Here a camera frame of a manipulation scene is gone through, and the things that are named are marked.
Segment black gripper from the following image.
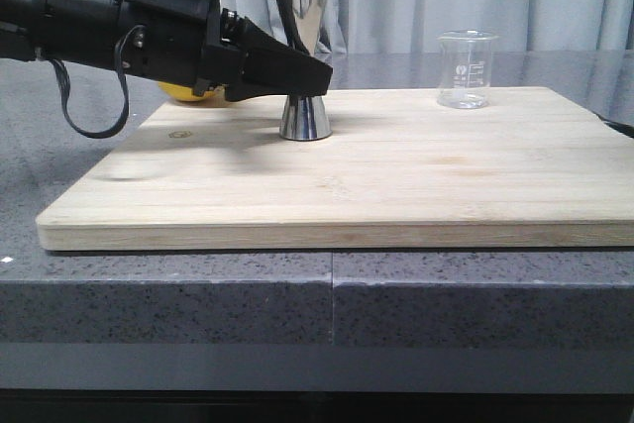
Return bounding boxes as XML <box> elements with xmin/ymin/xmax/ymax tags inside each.
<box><xmin>119</xmin><ymin>0</ymin><xmax>333</xmax><ymax>101</ymax></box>

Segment yellow lemon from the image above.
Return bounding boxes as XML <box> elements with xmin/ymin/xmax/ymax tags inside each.
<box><xmin>158</xmin><ymin>81</ymin><xmax>224</xmax><ymax>103</ymax></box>

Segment steel double jigger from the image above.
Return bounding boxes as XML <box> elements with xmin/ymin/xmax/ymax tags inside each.
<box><xmin>275</xmin><ymin>0</ymin><xmax>332</xmax><ymax>142</ymax></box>

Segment light wooden cutting board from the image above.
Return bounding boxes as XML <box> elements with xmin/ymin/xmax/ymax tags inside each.
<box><xmin>37</xmin><ymin>87</ymin><xmax>633</xmax><ymax>251</ymax></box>

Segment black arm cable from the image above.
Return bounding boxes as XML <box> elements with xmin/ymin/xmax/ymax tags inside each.
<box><xmin>47</xmin><ymin>24</ymin><xmax>148</xmax><ymax>141</ymax></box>

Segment clear glass beaker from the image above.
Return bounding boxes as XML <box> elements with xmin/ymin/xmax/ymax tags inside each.
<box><xmin>437</xmin><ymin>30</ymin><xmax>498</xmax><ymax>109</ymax></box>

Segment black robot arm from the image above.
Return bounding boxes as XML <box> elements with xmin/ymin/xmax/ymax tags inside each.
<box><xmin>1</xmin><ymin>0</ymin><xmax>332</xmax><ymax>101</ymax></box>

